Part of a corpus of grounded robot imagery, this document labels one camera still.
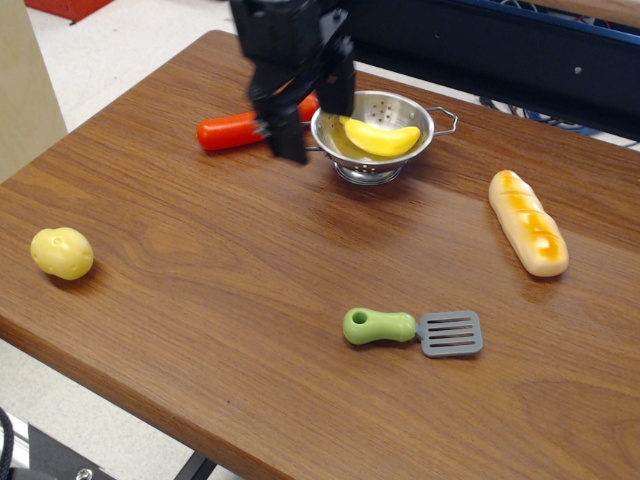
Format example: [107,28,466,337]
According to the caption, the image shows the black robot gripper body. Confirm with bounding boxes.
[230,1,349,102]

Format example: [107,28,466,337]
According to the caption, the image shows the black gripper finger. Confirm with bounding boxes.
[252,97,307,164]
[315,37,356,117]

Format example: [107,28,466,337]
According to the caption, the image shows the yellow toy banana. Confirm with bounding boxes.
[339,116,421,157]

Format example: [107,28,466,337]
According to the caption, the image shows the steel colander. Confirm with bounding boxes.
[309,91,459,186]

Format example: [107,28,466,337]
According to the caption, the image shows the red toy hot dog sausage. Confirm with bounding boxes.
[196,94,320,151]

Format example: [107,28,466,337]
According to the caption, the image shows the red box on floor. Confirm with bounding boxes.
[25,0,112,22]

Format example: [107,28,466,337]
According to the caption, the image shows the toy bread loaf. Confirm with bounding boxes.
[489,170,569,278]

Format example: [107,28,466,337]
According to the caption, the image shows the yellow toy potato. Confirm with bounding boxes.
[30,227,94,280]

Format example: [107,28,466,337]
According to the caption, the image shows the light wooden panel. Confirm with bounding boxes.
[0,1,67,181]

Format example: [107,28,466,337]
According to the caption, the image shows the black metal table stand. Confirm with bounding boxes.
[1,410,234,479]

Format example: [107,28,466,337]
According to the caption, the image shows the dark blue metal frame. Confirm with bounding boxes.
[339,1,639,140]

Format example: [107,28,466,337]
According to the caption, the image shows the green handled grey toy spatula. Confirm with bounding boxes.
[342,307,484,358]

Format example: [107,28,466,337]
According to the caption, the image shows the black braided cable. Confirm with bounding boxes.
[0,407,15,480]

